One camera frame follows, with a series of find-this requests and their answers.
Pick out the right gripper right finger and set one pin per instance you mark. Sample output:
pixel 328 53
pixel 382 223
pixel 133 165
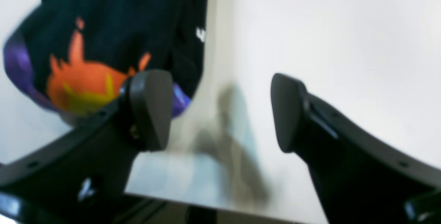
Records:
pixel 358 178

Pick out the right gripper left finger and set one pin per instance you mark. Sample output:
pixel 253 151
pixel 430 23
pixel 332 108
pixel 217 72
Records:
pixel 81 177

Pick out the black t-shirt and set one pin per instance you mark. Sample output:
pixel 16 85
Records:
pixel 73 56

